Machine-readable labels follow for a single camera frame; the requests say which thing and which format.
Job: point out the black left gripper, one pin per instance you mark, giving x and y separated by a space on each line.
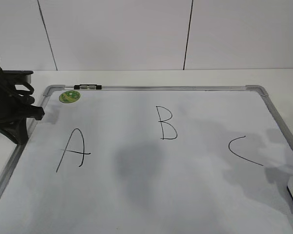
16 106

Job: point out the white eraser with black felt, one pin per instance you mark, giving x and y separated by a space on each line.
290 186

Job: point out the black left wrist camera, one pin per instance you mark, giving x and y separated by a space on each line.
18 76

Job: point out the black hanging clip on frame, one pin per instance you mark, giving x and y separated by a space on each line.
87 87

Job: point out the white whiteboard with aluminium frame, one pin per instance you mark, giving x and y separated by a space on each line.
158 160

